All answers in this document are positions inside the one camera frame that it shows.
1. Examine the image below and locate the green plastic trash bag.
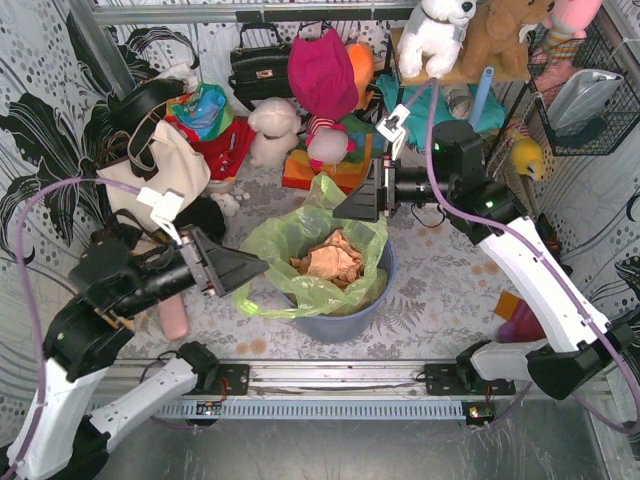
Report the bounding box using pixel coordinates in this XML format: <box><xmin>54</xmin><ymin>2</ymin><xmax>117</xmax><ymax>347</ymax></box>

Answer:
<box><xmin>233</xmin><ymin>173</ymin><xmax>389</xmax><ymax>319</ymax></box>

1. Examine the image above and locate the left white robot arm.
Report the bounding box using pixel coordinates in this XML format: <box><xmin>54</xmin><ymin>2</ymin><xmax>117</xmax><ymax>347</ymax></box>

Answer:
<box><xmin>1</xmin><ymin>227</ymin><xmax>269</xmax><ymax>479</ymax></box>

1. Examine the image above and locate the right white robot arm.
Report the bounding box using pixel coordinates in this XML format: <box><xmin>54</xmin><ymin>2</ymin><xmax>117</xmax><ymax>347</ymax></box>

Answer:
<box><xmin>333</xmin><ymin>113</ymin><xmax>633</xmax><ymax>400</ymax></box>

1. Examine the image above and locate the dark brown leather bag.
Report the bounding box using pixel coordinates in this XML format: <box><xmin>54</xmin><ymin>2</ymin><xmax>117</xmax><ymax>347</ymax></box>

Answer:
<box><xmin>90</xmin><ymin>209</ymin><xmax>173</xmax><ymax>263</ymax></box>

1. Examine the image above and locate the cream canvas tote bag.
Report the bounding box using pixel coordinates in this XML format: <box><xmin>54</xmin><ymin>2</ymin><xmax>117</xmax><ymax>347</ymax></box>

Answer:
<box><xmin>98</xmin><ymin>120</ymin><xmax>211</xmax><ymax>231</ymax></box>

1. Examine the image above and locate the blue grey trash bin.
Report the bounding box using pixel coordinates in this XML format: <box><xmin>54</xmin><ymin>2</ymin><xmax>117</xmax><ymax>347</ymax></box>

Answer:
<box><xmin>292</xmin><ymin>240</ymin><xmax>397</xmax><ymax>344</ymax></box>

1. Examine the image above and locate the magenta cloth bag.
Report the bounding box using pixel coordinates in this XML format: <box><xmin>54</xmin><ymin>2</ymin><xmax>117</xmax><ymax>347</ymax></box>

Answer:
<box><xmin>288</xmin><ymin>27</ymin><xmax>358</xmax><ymax>121</ymax></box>

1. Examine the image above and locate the pink plush cylinder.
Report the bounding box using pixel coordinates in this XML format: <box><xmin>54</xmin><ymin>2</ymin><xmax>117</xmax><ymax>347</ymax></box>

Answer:
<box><xmin>158</xmin><ymin>295</ymin><xmax>189</xmax><ymax>341</ymax></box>

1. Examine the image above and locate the crumpled brown printed paper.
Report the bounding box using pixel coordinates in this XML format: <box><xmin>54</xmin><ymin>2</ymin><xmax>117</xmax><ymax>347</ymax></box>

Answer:
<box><xmin>289</xmin><ymin>229</ymin><xmax>364</xmax><ymax>290</ymax></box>

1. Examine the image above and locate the pink white plush pig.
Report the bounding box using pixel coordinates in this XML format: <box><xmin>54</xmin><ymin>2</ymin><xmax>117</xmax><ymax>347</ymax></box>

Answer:
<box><xmin>306</xmin><ymin>116</ymin><xmax>356</xmax><ymax>169</ymax></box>

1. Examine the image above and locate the rainbow striped cloth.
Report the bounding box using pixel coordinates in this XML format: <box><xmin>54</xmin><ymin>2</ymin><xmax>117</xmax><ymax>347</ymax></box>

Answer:
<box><xmin>282</xmin><ymin>114</ymin><xmax>386</xmax><ymax>194</ymax></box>

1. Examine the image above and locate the teal folded cloth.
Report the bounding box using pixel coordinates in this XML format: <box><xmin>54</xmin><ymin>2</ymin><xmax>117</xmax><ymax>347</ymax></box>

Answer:
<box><xmin>376</xmin><ymin>74</ymin><xmax>505</xmax><ymax>151</ymax></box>

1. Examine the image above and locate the red garment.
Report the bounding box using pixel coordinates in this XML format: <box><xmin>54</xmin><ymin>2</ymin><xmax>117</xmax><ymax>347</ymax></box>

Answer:
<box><xmin>177</xmin><ymin>117</ymin><xmax>256</xmax><ymax>181</ymax></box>

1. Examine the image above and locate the white plush lamb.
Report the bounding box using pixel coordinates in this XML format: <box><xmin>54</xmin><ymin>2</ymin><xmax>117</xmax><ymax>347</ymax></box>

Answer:
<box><xmin>248</xmin><ymin>97</ymin><xmax>302</xmax><ymax>168</ymax></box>

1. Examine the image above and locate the yellow plush duck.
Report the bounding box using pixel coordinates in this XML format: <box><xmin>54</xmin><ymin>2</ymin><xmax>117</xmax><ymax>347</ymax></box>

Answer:
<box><xmin>506</xmin><ymin>123</ymin><xmax>544</xmax><ymax>181</ymax></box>

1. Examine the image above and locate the black orange small toy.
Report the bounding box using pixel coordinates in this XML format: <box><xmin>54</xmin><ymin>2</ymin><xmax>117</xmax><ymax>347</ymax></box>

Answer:
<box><xmin>536</xmin><ymin>213</ymin><xmax>573</xmax><ymax>276</ymax></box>

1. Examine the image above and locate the white plush dog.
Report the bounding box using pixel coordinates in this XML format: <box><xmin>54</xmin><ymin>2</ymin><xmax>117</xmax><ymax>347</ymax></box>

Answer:
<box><xmin>398</xmin><ymin>0</ymin><xmax>477</xmax><ymax>79</ymax></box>

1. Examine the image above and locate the colourful patterned cloth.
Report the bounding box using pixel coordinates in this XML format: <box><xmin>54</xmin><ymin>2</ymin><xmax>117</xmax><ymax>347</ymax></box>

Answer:
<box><xmin>164</xmin><ymin>83</ymin><xmax>234</xmax><ymax>143</ymax></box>

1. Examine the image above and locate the black leather handbag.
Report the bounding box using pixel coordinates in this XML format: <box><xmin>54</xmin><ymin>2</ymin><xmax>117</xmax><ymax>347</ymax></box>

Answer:
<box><xmin>228</xmin><ymin>22</ymin><xmax>294</xmax><ymax>112</ymax></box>

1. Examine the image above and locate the brown teddy bear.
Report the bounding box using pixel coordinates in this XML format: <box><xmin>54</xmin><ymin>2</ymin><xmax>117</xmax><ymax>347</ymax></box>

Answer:
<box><xmin>460</xmin><ymin>0</ymin><xmax>555</xmax><ymax>78</ymax></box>

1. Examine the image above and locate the black round hat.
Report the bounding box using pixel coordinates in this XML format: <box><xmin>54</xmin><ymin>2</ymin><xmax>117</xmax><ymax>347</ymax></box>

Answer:
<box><xmin>108</xmin><ymin>78</ymin><xmax>187</xmax><ymax>133</ymax></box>

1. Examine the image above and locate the silver foil pouch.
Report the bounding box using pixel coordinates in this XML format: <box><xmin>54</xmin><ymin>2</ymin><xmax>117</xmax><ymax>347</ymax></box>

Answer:
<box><xmin>547</xmin><ymin>69</ymin><xmax>624</xmax><ymax>130</ymax></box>

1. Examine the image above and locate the pink plush toy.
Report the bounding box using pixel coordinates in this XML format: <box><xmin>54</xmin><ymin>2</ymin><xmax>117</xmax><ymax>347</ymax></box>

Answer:
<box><xmin>540</xmin><ymin>0</ymin><xmax>602</xmax><ymax>61</ymax></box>

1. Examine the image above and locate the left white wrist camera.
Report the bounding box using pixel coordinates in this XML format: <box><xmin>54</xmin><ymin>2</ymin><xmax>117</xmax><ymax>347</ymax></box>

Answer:
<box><xmin>136</xmin><ymin>187</ymin><xmax>184</xmax><ymax>245</ymax></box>

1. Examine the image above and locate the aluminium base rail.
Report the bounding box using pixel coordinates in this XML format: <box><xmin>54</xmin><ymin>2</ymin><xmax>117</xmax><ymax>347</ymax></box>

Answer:
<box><xmin>74</xmin><ymin>357</ymin><xmax>621</xmax><ymax>426</ymax></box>

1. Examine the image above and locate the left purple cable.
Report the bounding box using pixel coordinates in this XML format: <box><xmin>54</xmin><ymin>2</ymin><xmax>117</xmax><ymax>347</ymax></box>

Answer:
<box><xmin>0</xmin><ymin>177</ymin><xmax>146</xmax><ymax>471</ymax></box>

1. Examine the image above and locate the black wire basket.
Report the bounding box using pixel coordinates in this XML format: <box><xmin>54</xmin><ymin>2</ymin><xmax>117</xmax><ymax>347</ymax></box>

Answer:
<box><xmin>528</xmin><ymin>25</ymin><xmax>639</xmax><ymax>157</ymax></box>

